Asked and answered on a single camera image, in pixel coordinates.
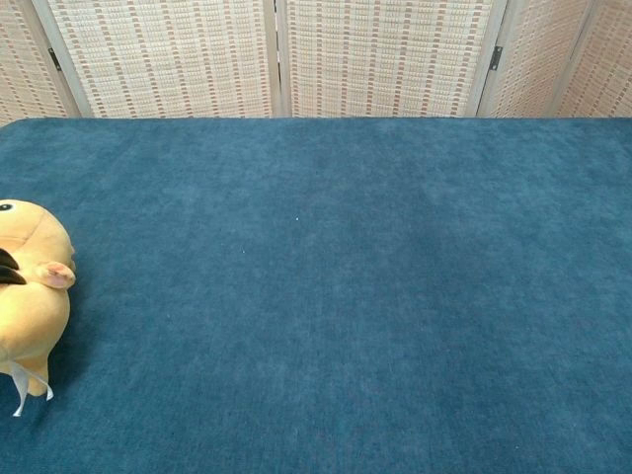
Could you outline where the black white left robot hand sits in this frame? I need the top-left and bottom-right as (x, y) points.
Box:
(0, 247), (28, 286)

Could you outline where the yellow plush duck toy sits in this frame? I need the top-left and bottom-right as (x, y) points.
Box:
(0, 198), (78, 419)

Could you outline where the woven bamboo screen panel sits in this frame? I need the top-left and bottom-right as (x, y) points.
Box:
(32, 0), (279, 119)
(551, 0), (632, 119)
(275, 0), (510, 119)
(0, 0), (83, 127)
(475, 0), (594, 119)

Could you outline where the blue felt table cover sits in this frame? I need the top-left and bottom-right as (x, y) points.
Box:
(0, 116), (632, 474)

